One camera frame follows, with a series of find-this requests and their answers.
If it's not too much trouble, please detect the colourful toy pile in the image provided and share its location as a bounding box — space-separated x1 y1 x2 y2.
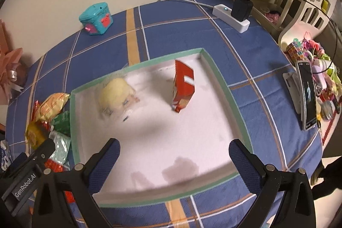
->
284 38 341 125

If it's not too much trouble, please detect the mint green barcode packet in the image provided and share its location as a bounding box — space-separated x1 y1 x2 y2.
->
49 130 71 165

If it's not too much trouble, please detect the blue white wrapper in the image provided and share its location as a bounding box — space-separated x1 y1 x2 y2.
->
1 140 13 171

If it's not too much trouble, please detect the blue plaid tablecloth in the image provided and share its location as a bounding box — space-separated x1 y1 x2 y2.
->
5 0 322 227

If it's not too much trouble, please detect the red gold patterned packet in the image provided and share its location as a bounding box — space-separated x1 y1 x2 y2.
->
44 159 75 204

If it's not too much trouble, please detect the white tray green rim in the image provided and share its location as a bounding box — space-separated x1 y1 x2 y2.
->
69 48 252 208

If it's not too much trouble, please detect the beige orange puffed snack bag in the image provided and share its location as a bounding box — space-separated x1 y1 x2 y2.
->
34 93 69 122

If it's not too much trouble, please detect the dark green snack packet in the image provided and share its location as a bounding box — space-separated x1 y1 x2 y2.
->
50 111 71 136

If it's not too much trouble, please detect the teal toy box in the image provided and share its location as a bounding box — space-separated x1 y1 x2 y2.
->
79 2 113 35

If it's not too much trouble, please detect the clear round cake packet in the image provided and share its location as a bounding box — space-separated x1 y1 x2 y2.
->
97 78 140 120

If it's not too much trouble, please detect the yellow bread snack packet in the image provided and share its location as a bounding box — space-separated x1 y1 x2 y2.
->
25 122 49 150

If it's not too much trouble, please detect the black charger plug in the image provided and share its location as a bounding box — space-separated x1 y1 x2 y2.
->
231 0 253 21

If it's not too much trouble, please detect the pink flower bouquet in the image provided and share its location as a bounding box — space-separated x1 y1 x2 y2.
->
0 20 28 105

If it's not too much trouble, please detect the red snack packet white label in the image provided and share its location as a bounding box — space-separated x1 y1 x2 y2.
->
172 60 195 113

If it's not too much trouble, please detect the red small snack packet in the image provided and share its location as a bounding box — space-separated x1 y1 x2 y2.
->
31 100 40 122

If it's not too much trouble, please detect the white power strip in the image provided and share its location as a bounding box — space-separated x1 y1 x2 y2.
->
212 4 250 34

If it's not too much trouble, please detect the smartphone on stand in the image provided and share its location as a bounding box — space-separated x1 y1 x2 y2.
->
282 61 317 130

